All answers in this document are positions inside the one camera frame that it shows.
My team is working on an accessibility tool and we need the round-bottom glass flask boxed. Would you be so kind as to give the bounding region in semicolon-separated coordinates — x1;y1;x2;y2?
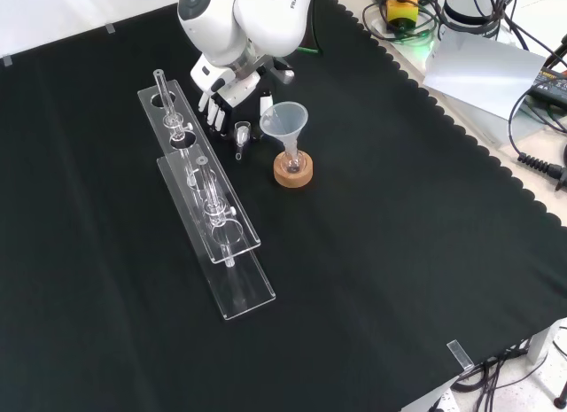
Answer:
283;145;307;175

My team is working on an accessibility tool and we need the black bench cloth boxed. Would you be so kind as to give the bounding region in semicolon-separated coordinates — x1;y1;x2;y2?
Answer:
0;0;567;412

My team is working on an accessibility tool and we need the black power supply box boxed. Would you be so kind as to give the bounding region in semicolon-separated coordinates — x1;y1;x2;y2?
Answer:
530;66;567;108

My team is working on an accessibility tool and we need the yellow stop button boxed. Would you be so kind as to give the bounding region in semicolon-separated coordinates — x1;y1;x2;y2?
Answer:
385;0;420;33

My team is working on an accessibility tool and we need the cork ring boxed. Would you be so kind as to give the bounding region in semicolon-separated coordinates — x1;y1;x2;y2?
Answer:
272;151;315;190

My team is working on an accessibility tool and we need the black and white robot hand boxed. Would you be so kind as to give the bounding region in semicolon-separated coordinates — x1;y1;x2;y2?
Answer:
190;52;296;141

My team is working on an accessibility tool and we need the green cable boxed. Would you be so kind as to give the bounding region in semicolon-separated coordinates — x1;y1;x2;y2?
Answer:
295;12;324;57

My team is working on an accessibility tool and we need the pale board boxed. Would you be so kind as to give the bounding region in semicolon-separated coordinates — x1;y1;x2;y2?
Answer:
422;28;549;120

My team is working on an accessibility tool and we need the black ribbed cable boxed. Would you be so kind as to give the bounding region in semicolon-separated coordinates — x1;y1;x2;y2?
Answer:
507;86;567;188

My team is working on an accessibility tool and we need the clear acrylic funnel stand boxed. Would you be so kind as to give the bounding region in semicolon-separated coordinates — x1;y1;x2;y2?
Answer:
136;67;277;323

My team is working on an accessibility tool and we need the translucent plastic funnel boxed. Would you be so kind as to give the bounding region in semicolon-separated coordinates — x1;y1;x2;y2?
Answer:
259;102;309;159

